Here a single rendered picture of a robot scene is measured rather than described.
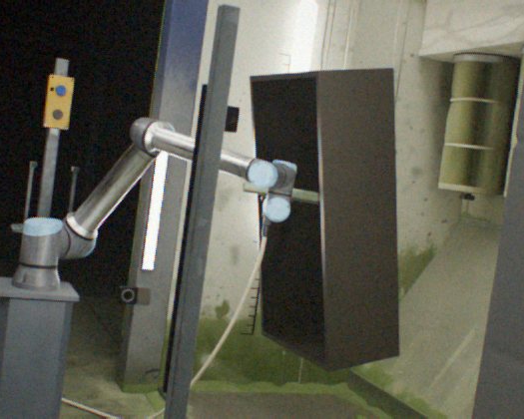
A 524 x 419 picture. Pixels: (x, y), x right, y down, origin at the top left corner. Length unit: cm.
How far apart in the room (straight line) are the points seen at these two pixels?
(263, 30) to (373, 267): 153
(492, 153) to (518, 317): 287
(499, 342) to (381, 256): 181
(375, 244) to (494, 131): 129
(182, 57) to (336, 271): 147
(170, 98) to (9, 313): 144
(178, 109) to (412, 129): 138
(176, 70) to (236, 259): 103
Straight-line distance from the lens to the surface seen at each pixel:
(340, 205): 313
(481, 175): 427
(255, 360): 435
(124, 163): 319
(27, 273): 323
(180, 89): 403
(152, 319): 411
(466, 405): 384
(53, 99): 406
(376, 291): 329
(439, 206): 472
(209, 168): 205
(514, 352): 147
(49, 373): 326
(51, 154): 411
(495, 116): 431
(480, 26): 420
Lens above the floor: 124
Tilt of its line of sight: 3 degrees down
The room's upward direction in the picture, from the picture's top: 8 degrees clockwise
